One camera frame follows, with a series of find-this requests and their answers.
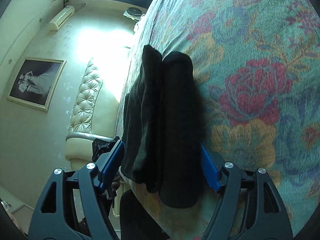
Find floral bedspread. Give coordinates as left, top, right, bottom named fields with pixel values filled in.
left=117, top=0, right=319, bottom=239

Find small desk fan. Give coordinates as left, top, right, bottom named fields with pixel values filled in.
left=123, top=7, right=144, bottom=22

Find white wall air conditioner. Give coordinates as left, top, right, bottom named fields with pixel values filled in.
left=47, top=5, right=75, bottom=31

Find framed black white picture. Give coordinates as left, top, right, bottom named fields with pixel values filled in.
left=7, top=58, right=67, bottom=112

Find cream tufted headboard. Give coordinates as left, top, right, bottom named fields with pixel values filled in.
left=65, top=58, right=127, bottom=171

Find black pants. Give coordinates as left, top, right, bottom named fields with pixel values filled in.
left=121, top=45, right=202, bottom=209

